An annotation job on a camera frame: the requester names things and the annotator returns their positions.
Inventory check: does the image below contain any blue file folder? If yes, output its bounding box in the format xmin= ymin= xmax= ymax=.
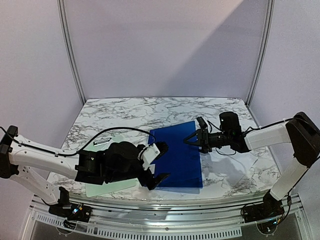
xmin=149 ymin=121 xmax=203 ymax=195

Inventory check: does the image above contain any metal folder clip mechanism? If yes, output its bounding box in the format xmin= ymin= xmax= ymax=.
xmin=93 ymin=137 xmax=112 ymax=146

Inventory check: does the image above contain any white paper sheet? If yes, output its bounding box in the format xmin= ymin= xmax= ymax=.
xmin=200 ymin=151 xmax=258 ymax=188

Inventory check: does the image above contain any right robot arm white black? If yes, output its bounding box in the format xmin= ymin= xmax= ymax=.
xmin=183 ymin=111 xmax=320 ymax=218

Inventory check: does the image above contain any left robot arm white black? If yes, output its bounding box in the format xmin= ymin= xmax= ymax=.
xmin=0 ymin=125 xmax=169 ymax=217

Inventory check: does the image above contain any green translucent clipboard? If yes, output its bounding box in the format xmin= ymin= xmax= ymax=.
xmin=85 ymin=134 xmax=138 ymax=198

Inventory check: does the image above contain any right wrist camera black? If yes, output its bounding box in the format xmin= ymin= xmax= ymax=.
xmin=196 ymin=116 xmax=208 ymax=129

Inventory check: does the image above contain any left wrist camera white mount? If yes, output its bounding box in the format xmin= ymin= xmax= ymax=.
xmin=138 ymin=143 xmax=161 ymax=171

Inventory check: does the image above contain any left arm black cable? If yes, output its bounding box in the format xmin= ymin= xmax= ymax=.
xmin=0 ymin=126 xmax=151 ymax=157

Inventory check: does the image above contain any aluminium front rail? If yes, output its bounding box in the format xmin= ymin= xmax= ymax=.
xmin=22 ymin=194 xmax=311 ymax=240

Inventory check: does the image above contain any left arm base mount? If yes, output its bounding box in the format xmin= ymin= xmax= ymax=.
xmin=48 ymin=186 xmax=93 ymax=230

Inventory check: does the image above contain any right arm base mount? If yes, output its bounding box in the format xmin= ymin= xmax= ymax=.
xmin=240 ymin=191 xmax=292 ymax=235

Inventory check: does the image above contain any right aluminium corner post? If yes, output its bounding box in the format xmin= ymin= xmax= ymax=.
xmin=245 ymin=0 xmax=275 ymax=108

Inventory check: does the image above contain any aluminium corner post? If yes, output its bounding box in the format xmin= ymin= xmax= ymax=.
xmin=245 ymin=0 xmax=275 ymax=108
xmin=57 ymin=0 xmax=87 ymax=105

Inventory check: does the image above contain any left aluminium corner post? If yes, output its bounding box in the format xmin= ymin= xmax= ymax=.
xmin=57 ymin=0 xmax=87 ymax=105

